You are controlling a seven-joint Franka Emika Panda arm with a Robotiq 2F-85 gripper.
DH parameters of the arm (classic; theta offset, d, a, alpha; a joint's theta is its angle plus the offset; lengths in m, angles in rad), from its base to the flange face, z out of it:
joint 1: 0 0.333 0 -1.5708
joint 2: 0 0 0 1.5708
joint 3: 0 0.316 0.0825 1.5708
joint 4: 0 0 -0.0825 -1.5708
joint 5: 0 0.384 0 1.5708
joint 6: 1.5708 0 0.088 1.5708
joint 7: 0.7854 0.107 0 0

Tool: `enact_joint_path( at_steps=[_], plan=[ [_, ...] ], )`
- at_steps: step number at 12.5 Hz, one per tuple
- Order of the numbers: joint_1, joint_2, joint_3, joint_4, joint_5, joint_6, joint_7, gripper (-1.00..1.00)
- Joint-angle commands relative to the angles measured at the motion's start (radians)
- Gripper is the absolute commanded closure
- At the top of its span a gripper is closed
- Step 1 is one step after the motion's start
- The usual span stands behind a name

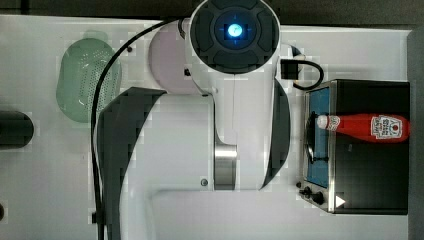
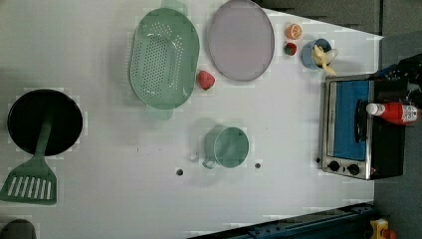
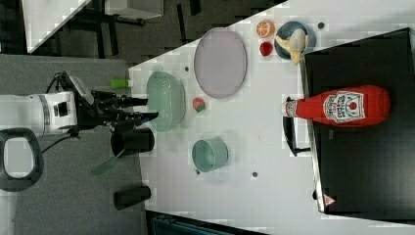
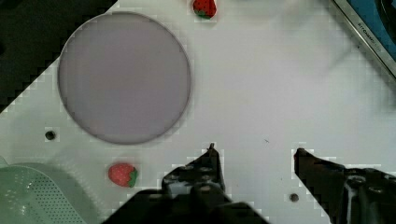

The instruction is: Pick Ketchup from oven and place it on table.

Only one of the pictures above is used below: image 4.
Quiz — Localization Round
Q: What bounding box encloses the light red toy strawberry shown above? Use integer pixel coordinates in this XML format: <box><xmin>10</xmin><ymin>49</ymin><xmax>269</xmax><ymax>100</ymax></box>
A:
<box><xmin>107</xmin><ymin>163</ymin><xmax>138</xmax><ymax>188</ymax></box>

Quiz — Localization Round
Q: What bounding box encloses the dark red toy strawberry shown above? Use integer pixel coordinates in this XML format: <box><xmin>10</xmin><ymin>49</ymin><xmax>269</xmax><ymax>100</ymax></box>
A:
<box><xmin>192</xmin><ymin>0</ymin><xmax>217</xmax><ymax>19</ymax></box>

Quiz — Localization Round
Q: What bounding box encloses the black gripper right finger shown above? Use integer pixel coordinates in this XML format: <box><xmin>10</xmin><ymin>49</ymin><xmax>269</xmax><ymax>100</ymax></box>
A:
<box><xmin>293</xmin><ymin>148</ymin><xmax>396</xmax><ymax>224</ymax></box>

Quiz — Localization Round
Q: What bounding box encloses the round grey plate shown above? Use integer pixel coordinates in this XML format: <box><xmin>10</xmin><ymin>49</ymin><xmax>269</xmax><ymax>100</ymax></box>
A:
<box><xmin>58</xmin><ymin>12</ymin><xmax>191</xmax><ymax>145</ymax></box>

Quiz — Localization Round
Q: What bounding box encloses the silver toaster oven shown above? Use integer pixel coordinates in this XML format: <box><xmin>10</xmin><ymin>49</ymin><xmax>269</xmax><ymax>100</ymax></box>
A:
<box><xmin>329</xmin><ymin>0</ymin><xmax>396</xmax><ymax>77</ymax></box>

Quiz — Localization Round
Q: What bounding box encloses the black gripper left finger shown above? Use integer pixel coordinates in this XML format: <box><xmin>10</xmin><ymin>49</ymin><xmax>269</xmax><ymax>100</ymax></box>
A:
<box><xmin>162</xmin><ymin>143</ymin><xmax>225</xmax><ymax>198</ymax></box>

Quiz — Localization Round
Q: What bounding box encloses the green perforated colander basket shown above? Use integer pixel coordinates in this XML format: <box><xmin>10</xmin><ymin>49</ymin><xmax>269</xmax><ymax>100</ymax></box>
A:
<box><xmin>0</xmin><ymin>160</ymin><xmax>99</xmax><ymax>224</ymax></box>

